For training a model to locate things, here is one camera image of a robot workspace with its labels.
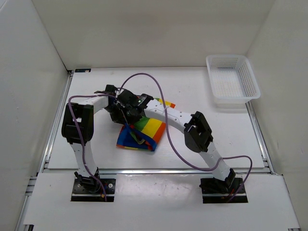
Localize aluminium front rail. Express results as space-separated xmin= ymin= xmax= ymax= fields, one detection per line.
xmin=99 ymin=167 xmax=271 ymax=174

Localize white perforated plastic basket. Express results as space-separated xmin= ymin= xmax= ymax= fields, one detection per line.
xmin=206 ymin=54 xmax=261 ymax=106

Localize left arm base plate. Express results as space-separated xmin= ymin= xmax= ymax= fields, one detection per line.
xmin=71 ymin=172 xmax=116 ymax=202

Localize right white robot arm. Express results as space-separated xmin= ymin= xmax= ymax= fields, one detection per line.
xmin=117 ymin=90 xmax=235 ymax=193

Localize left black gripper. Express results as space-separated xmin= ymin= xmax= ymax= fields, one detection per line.
xmin=104 ymin=103 xmax=127 ymax=126

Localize small black corner label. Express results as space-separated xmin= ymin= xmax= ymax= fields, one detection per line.
xmin=75 ymin=68 xmax=91 ymax=73

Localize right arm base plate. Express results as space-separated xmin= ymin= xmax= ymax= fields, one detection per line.
xmin=199 ymin=177 xmax=243 ymax=204

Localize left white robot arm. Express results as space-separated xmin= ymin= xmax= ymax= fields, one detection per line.
xmin=61 ymin=85 xmax=125 ymax=193

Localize rainbow striped shorts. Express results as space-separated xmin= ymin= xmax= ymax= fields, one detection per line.
xmin=116 ymin=94 xmax=166 ymax=152

